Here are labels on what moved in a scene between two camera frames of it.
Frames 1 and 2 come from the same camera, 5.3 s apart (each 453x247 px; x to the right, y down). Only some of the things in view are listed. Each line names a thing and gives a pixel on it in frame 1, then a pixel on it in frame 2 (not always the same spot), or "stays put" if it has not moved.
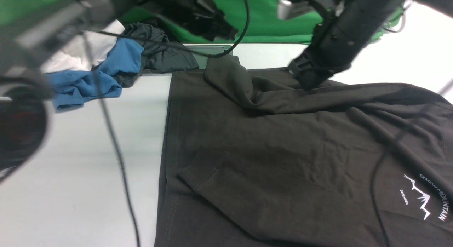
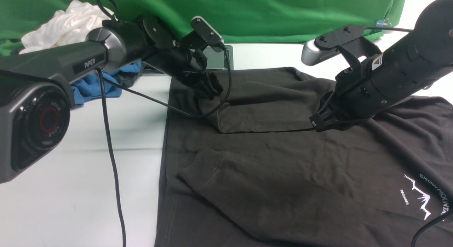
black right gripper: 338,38 -> 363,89
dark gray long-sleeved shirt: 251,159 stays put
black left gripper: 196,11 -> 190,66
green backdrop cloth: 245,17 stays put
